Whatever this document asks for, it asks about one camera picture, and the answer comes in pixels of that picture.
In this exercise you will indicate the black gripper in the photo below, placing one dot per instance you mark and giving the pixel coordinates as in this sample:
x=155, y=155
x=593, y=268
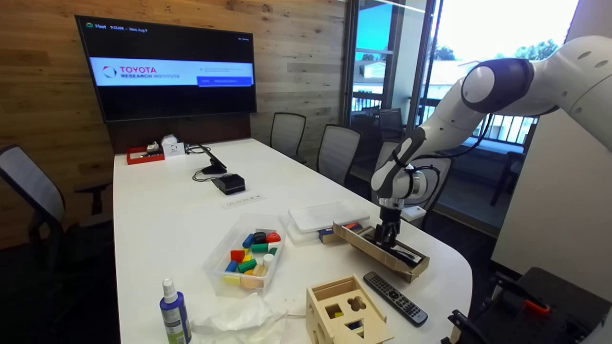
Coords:
x=390, y=218

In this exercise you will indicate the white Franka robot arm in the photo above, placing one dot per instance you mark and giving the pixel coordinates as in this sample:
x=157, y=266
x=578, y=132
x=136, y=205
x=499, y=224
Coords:
x=560, y=77

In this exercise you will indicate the wooden tray box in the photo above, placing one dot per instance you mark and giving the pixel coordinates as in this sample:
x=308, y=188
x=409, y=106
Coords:
x=383, y=255

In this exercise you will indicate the wooden shape sorter box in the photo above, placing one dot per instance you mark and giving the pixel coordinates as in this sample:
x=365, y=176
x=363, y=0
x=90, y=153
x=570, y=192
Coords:
x=346, y=316

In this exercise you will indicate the small black box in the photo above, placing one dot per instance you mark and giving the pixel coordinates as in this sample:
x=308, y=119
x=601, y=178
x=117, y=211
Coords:
x=230, y=184

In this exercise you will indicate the small white box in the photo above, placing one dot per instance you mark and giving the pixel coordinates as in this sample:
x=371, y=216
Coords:
x=172, y=146

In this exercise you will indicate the small colourful packet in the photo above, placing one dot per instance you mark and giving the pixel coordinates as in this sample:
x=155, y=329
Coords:
x=348, y=226

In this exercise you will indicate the grey remote control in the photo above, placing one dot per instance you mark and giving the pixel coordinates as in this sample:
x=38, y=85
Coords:
x=396, y=299

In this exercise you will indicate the clear plastic lid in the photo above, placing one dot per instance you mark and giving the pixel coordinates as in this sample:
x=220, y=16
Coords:
x=317, y=215

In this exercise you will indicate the grey mesh office chair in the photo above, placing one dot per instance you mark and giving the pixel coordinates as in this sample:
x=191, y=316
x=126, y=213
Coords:
x=287, y=134
x=337, y=153
x=438, y=174
x=29, y=184

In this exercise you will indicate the red block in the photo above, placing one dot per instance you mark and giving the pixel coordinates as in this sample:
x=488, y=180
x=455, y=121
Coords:
x=237, y=255
x=272, y=237

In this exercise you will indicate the white block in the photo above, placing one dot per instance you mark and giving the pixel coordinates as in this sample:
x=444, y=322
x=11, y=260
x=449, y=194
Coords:
x=268, y=260

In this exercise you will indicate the black block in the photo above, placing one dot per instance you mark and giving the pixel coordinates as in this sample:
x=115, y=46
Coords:
x=258, y=237

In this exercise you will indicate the green block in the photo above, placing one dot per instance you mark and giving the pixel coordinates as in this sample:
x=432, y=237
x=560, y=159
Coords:
x=258, y=247
x=247, y=264

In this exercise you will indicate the blue block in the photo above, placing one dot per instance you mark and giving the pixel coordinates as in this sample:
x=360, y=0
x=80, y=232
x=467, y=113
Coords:
x=230, y=266
x=249, y=241

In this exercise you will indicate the tan wooden cylinder block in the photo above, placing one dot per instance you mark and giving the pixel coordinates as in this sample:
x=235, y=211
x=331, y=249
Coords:
x=251, y=283

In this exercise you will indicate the balcony railing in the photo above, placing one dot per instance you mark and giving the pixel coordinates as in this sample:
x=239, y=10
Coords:
x=509, y=130

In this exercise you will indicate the white plastic bag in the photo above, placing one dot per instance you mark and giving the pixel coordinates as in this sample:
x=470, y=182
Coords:
x=241, y=322

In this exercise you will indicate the clear plastic bin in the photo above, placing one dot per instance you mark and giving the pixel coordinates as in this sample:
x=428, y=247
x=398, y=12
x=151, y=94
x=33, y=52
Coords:
x=220, y=268

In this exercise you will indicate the black equipment cart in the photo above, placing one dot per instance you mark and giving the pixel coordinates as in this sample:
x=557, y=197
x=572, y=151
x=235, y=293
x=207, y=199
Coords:
x=560, y=312

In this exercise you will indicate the blue spray bottle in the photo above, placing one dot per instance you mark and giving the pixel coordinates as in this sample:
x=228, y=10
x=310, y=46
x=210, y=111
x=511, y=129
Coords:
x=174, y=318

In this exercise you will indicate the red tray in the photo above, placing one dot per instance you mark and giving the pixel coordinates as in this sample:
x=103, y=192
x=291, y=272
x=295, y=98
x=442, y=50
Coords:
x=142, y=157

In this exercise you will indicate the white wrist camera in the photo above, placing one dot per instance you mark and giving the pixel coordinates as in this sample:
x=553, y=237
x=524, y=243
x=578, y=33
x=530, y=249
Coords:
x=415, y=213

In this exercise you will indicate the wall mounted tv screen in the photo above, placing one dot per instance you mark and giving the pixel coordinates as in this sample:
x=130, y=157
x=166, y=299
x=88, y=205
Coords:
x=164, y=69

